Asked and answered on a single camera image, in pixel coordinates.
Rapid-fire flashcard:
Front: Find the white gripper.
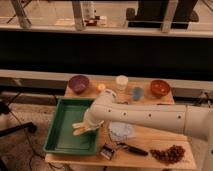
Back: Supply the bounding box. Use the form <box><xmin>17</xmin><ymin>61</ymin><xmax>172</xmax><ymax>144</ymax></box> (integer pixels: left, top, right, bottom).
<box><xmin>72</xmin><ymin>110</ymin><xmax>104</xmax><ymax>134</ymax></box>

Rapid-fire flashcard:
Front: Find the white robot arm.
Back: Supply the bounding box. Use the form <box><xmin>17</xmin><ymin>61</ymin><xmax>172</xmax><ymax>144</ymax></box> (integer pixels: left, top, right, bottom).
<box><xmin>73</xmin><ymin>89</ymin><xmax>213</xmax><ymax>142</ymax></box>

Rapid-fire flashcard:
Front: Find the green plastic tray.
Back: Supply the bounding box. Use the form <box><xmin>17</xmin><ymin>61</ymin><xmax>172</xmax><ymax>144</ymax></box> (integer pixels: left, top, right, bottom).
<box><xmin>43</xmin><ymin>98</ymin><xmax>98</xmax><ymax>155</ymax></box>

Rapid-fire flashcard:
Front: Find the small black metal clip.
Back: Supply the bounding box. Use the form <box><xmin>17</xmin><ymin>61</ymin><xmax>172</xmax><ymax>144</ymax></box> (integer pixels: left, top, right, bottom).
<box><xmin>100</xmin><ymin>144</ymin><xmax>115</xmax><ymax>160</ymax></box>

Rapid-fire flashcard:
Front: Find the purple bowl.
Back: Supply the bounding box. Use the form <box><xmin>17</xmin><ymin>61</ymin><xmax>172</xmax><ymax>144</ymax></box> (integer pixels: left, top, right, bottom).
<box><xmin>68</xmin><ymin>75</ymin><xmax>89</xmax><ymax>94</ymax></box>

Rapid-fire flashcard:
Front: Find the small orange fruit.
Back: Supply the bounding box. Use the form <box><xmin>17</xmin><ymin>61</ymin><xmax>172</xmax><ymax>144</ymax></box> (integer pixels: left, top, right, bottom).
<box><xmin>97</xmin><ymin>84</ymin><xmax>106</xmax><ymax>92</ymax></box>

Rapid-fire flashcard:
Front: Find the white cup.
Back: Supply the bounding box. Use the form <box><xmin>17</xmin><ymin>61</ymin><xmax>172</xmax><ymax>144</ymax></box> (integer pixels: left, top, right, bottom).
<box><xmin>115</xmin><ymin>75</ymin><xmax>128</xmax><ymax>90</ymax></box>

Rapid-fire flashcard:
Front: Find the wooden table board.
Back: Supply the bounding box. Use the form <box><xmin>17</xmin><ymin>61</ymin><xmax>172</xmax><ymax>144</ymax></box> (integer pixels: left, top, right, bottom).
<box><xmin>45</xmin><ymin>80</ymin><xmax>196</xmax><ymax>171</ymax></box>

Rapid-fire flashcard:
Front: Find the blue-green cup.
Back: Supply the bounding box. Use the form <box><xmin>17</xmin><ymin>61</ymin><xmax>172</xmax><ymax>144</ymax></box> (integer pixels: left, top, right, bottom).
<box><xmin>132</xmin><ymin>87</ymin><xmax>144</xmax><ymax>101</ymax></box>

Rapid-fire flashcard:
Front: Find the black chair base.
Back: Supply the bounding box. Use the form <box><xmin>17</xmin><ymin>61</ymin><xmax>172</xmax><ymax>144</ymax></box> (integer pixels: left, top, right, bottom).
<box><xmin>0</xmin><ymin>100</ymin><xmax>37</xmax><ymax>137</ymax></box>

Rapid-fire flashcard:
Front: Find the orange bowl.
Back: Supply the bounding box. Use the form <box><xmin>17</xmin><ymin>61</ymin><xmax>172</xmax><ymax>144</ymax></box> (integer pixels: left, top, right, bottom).
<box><xmin>150</xmin><ymin>80</ymin><xmax>171</xmax><ymax>98</ymax></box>

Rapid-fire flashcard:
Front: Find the brown grape bunch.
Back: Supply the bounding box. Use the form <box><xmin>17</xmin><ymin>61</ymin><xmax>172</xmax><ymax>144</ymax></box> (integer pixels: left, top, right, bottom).
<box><xmin>150</xmin><ymin>145</ymin><xmax>185</xmax><ymax>164</ymax></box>

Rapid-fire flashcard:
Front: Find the black handled tool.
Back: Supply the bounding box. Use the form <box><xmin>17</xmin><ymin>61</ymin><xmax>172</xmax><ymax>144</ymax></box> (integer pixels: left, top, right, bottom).
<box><xmin>117</xmin><ymin>142</ymin><xmax>148</xmax><ymax>156</ymax></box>

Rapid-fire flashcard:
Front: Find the black cable on floor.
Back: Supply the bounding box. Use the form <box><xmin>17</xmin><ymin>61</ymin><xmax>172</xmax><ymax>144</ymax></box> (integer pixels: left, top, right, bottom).
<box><xmin>6</xmin><ymin>93</ymin><xmax>59</xmax><ymax>171</ymax></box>

